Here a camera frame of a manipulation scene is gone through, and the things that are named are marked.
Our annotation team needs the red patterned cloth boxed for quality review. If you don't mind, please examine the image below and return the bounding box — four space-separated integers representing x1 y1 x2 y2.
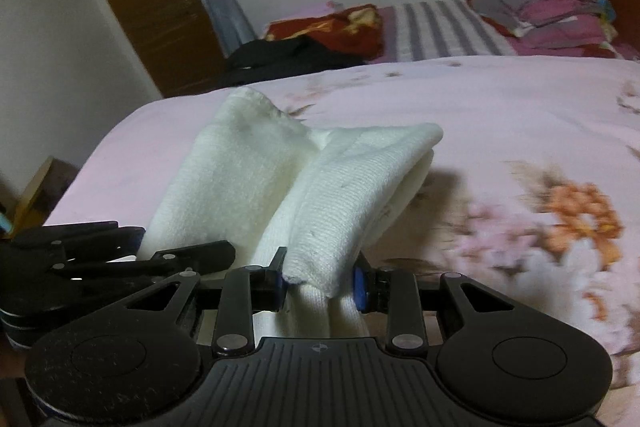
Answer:
262 4 387 60

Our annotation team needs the black cloth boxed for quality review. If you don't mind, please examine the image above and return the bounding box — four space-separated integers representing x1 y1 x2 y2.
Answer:
220 36 367 88

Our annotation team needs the pile of folded clothes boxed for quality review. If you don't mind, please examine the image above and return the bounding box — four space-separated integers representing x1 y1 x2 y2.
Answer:
467 0 640 58

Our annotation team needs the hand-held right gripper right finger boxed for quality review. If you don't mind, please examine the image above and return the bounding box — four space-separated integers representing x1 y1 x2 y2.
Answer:
351 254 524 356

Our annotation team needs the cream knitted sweater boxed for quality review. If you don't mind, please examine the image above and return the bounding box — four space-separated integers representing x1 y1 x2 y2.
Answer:
137 87 445 339

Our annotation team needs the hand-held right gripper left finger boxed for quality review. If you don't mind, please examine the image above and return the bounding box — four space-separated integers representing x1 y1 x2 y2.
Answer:
121 247 289 357

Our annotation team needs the brown wooden furniture piece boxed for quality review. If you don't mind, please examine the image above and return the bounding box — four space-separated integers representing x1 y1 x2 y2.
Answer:
0 156 77 239

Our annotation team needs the grey striped cloth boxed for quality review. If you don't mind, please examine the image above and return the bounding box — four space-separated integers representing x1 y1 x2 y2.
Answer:
382 0 517 62

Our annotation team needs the pink floral bedsheet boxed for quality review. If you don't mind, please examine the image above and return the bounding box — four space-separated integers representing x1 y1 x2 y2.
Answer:
42 54 640 413

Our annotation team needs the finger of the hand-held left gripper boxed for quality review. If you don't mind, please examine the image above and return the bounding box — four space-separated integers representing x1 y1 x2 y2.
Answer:
10 220 147 265
64 240 237 284

